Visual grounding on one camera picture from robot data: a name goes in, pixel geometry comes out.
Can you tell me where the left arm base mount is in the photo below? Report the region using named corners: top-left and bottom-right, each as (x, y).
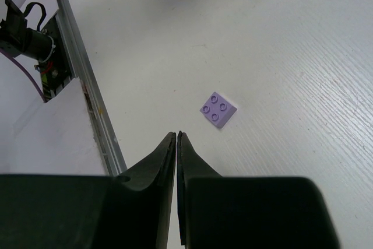
top-left (1, 0), bottom-right (72, 103)

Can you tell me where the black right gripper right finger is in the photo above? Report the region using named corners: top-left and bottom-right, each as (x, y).
top-left (177, 132), bottom-right (340, 248)

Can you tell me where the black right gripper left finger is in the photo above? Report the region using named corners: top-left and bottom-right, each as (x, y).
top-left (1, 132), bottom-right (176, 248)

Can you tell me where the purple 2x2 lego brick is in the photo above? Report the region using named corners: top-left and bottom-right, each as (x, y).
top-left (200, 92), bottom-right (237, 129)

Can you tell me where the aluminium table edge rail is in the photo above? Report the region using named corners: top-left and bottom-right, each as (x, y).
top-left (56, 0), bottom-right (127, 176)

